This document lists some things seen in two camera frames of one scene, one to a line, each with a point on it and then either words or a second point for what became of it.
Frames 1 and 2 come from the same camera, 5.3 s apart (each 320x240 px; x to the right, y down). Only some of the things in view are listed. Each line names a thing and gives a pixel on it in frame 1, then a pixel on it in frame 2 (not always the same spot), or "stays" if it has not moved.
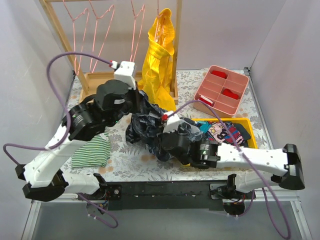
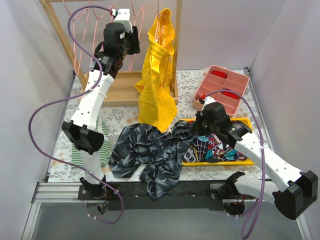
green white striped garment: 94,153 stays
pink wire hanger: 134,30 stays
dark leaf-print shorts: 145,127 → 159,154
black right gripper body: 161,141 → 200,125
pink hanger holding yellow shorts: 157,19 stays
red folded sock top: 221,74 stays
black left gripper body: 136,100 → 135,40
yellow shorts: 155,80 stays
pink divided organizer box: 223,89 stays
